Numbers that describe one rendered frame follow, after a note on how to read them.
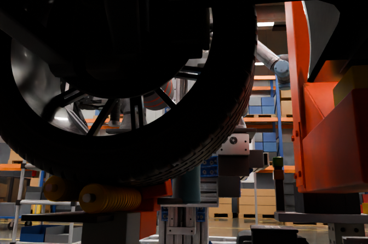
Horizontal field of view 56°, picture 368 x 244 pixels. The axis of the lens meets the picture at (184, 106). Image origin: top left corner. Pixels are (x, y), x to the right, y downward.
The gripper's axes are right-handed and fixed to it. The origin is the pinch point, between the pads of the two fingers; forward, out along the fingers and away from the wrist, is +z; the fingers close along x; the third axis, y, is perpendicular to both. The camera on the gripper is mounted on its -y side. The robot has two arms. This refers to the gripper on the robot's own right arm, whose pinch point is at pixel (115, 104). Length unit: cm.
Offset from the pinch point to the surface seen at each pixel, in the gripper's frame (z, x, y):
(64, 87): -6.1, -26.5, -1.8
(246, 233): 46, -17, -43
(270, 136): 134, 950, 157
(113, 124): 0.4, -2.2, -8.0
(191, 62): 29.1, -4.4, 13.8
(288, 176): 148, 693, 19
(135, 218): 22, -40, -38
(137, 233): 22, -38, -41
